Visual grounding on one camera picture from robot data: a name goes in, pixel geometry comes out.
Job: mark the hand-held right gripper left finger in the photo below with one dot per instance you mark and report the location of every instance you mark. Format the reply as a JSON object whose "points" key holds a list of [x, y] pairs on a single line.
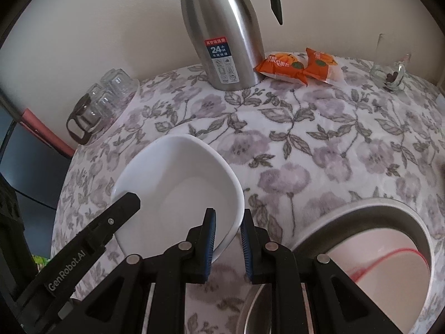
{"points": [[208, 243]]}

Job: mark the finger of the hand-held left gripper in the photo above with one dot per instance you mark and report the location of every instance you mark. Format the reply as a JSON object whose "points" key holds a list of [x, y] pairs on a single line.
{"points": [[104, 222]]}

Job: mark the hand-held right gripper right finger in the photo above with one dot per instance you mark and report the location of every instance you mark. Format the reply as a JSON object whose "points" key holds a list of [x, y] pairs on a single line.
{"points": [[245, 247]]}

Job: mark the white bowl strawberry print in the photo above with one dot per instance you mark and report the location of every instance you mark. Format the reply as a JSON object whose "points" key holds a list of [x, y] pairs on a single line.
{"points": [[180, 181]]}

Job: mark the white plate black rim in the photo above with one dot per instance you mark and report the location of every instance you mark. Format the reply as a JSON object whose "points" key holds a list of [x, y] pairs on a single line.
{"points": [[347, 236]]}

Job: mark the stainless steel plate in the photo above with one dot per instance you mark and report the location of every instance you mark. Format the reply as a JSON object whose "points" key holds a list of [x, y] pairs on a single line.
{"points": [[365, 208]]}

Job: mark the black cup holder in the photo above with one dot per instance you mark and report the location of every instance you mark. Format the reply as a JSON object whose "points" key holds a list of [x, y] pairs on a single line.
{"points": [[78, 130]]}

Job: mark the floral tablecloth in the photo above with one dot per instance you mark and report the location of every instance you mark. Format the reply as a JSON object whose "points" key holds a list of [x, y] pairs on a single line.
{"points": [[313, 146]]}

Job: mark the set of clear glass cups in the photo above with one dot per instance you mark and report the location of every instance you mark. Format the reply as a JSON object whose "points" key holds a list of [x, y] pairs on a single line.
{"points": [[111, 90]]}

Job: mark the stainless steel thermos jug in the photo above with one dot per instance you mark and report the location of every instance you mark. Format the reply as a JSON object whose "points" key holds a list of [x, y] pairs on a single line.
{"points": [[226, 24]]}

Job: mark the small dark object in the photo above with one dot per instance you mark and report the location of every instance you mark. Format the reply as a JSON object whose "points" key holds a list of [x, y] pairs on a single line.
{"points": [[392, 76]]}

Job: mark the clear glass mug strawberry print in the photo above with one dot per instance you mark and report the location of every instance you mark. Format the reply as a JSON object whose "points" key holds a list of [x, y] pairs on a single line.
{"points": [[380, 59]]}

